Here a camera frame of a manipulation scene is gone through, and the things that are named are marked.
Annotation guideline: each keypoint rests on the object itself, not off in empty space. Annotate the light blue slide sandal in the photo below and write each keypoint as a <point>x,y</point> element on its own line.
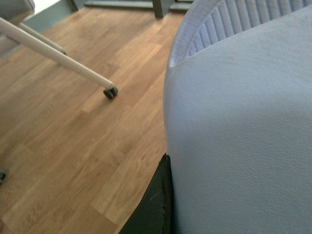
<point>238,117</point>

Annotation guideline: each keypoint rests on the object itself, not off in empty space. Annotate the white table leg with caster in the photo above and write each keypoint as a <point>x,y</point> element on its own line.
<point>22,37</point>

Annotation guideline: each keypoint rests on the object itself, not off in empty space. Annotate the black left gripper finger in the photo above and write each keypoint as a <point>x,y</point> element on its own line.
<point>153,215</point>

